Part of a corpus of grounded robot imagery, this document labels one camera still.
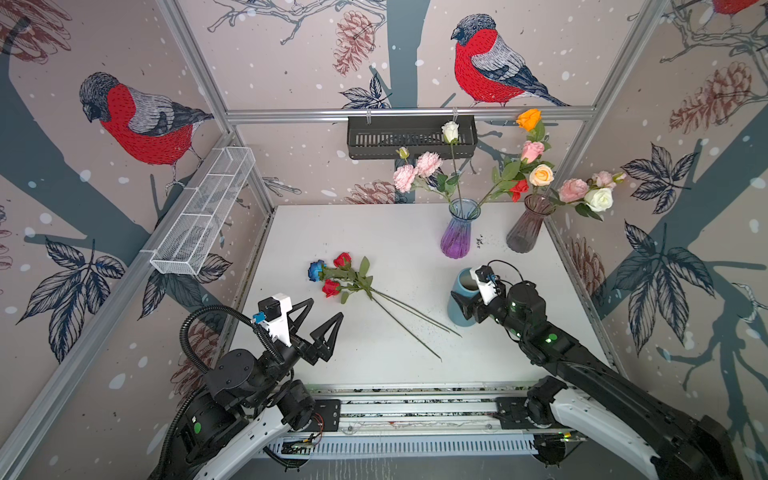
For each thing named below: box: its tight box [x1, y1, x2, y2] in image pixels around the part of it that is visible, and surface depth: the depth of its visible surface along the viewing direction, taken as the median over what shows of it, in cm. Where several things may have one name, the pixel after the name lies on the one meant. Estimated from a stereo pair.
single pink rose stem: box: [492, 141, 547, 184], surface depth 79 cm
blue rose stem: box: [308, 260, 378, 293], surface depth 100 cm
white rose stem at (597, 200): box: [575, 188, 614, 221], surface depth 67 cm
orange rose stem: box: [516, 108, 546, 142], surface depth 90 cm
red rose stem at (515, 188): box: [478, 179, 529, 208], surface depth 86 cm
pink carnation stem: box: [559, 170, 627, 203], surface depth 83 cm
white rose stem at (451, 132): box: [441, 121, 463, 208], surface depth 85 cm
